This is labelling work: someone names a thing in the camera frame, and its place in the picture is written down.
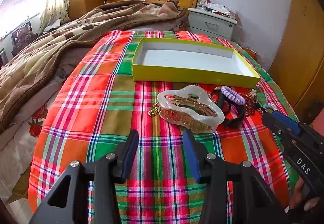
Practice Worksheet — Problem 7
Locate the person's right hand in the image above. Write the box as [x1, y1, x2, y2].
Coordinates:
[291, 178, 324, 217]

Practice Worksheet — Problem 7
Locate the purple spiral hair tie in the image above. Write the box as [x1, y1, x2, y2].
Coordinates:
[221, 86, 245, 106]

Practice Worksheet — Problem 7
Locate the floral bed sheet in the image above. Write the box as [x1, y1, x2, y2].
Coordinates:
[0, 70, 76, 204]

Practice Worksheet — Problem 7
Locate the white hair claw clip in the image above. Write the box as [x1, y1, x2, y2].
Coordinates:
[156, 85, 225, 134]

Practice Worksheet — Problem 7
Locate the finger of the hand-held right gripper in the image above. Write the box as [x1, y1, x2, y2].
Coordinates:
[261, 112, 292, 143]
[272, 110, 306, 136]

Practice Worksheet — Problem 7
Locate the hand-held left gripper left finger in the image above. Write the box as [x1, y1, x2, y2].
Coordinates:
[30, 129, 140, 224]

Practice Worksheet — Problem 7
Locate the teddy bear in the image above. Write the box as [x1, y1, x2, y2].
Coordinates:
[11, 21, 33, 49]

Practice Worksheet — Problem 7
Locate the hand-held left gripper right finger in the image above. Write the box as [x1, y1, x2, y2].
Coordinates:
[183, 128, 294, 224]

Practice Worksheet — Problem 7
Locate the brown patterned blanket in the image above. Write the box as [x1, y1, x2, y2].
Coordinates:
[0, 0, 189, 133]

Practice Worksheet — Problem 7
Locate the window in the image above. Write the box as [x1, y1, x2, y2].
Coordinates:
[0, 0, 48, 37]

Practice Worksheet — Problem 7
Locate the wooden door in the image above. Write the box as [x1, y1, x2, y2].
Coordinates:
[268, 0, 324, 118]

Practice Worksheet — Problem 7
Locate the grey nightstand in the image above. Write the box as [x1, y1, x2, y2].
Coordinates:
[187, 7, 238, 40]

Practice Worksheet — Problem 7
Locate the gold chain bracelet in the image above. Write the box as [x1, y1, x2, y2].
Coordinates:
[148, 103, 160, 118]

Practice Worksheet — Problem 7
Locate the plaid cloth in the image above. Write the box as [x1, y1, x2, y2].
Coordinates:
[28, 30, 300, 224]

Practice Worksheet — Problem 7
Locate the light blue spiral hair tie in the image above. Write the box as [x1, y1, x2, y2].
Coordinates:
[256, 84, 275, 113]

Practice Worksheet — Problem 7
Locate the clutter of small packets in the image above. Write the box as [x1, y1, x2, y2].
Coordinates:
[206, 3, 238, 18]

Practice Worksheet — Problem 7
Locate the yellow-green shallow cardboard box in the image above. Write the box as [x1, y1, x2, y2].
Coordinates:
[132, 38, 261, 89]

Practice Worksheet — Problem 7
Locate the black wristband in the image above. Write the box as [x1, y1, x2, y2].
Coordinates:
[216, 91, 246, 128]

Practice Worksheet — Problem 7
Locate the dark bead necklace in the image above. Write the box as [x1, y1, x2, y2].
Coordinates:
[240, 92, 266, 116]

